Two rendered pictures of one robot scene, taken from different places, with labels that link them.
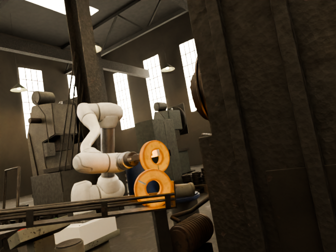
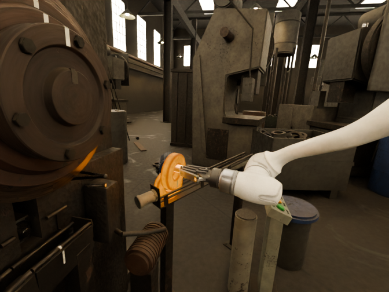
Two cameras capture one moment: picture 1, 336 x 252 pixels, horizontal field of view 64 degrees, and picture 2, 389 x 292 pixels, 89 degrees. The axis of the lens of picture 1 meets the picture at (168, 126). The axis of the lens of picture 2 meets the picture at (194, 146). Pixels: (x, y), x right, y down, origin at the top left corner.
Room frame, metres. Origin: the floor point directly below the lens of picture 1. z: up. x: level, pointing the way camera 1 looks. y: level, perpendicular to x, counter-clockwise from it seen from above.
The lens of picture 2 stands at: (1.99, -0.16, 1.13)
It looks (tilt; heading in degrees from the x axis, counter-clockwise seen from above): 13 degrees down; 156
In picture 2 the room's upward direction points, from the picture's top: 3 degrees clockwise
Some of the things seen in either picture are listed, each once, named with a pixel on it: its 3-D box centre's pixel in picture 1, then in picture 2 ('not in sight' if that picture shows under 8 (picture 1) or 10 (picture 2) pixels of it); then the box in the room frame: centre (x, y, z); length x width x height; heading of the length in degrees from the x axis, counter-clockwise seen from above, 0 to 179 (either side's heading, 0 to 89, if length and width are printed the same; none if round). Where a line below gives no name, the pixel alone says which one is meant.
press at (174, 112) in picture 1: (172, 137); not in sight; (9.65, -0.08, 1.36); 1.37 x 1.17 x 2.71; 45
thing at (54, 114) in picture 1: (59, 146); not in sight; (6.44, 2.67, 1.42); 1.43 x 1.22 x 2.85; 60
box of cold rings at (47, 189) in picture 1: (82, 191); not in sight; (4.61, 1.63, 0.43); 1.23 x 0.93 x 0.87; 143
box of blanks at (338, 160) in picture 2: not in sight; (292, 158); (0.14, 2.14, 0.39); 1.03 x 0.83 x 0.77; 70
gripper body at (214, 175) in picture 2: (134, 158); (209, 176); (1.36, 0.19, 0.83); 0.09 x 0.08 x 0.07; 43
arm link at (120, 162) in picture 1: (126, 160); (228, 181); (1.41, 0.24, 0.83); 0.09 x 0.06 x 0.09; 133
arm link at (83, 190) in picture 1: (83, 196); not in sight; (1.97, 0.69, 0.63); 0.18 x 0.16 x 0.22; 125
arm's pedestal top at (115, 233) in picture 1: (88, 238); not in sight; (1.96, 0.69, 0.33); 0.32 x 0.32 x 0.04; 56
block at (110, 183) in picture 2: not in sight; (102, 210); (1.21, -0.20, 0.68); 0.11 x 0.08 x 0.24; 55
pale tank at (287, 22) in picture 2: not in sight; (280, 75); (-4.57, 6.48, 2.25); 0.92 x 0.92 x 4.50
